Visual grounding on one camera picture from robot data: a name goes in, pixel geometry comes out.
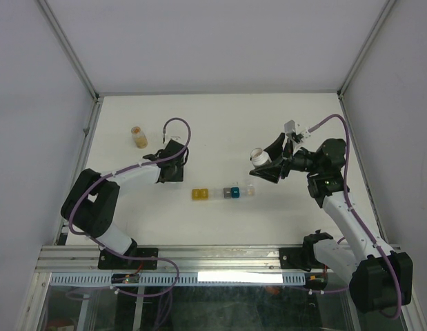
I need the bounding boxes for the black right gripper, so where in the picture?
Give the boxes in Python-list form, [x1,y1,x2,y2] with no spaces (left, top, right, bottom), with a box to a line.
[249,132,322,183]

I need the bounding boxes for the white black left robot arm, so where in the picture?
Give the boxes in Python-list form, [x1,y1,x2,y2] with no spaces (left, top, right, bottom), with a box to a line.
[60,139,189,268]

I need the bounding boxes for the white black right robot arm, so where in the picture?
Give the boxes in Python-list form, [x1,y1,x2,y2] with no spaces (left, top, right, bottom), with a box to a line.
[250,134,413,313]

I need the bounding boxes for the clear vial orange pills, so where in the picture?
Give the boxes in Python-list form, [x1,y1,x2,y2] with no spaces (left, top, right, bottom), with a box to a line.
[131,126,148,149]

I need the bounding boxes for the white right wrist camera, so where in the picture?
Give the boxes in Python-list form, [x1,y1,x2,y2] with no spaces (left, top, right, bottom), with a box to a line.
[284,120,311,144]

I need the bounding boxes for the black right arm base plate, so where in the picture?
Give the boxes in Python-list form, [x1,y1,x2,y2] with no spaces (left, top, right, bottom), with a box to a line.
[279,244,344,272]

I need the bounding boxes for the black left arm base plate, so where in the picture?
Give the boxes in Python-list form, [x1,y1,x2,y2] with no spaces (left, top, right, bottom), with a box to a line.
[97,247,159,270]

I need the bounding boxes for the white slotted cable duct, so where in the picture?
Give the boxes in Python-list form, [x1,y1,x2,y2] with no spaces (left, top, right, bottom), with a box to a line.
[50,271,306,288]

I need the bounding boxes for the aluminium frame rail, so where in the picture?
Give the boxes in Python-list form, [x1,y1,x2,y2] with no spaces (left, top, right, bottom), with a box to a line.
[35,244,301,272]

